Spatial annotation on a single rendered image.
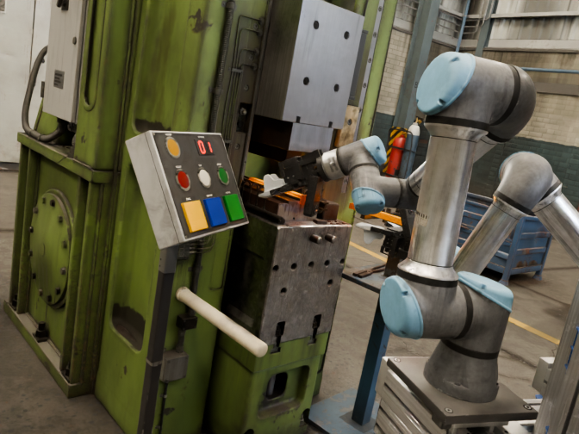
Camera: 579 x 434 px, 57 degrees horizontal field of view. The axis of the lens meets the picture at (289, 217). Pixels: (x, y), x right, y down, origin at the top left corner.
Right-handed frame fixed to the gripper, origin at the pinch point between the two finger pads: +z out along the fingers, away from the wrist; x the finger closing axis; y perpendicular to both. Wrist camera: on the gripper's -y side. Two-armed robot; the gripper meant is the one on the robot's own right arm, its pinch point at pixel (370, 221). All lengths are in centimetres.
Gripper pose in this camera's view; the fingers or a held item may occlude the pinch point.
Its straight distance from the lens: 173.8
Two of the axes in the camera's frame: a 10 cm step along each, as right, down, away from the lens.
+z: -6.6, -2.7, 7.0
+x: 7.3, -0.1, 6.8
